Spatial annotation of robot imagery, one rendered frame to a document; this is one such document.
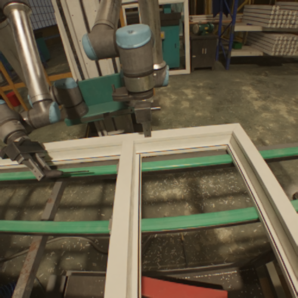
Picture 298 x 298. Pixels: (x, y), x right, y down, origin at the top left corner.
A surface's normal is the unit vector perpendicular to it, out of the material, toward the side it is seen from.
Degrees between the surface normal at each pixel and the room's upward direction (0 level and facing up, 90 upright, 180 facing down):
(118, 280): 0
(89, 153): 90
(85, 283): 0
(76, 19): 90
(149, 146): 90
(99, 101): 90
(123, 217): 0
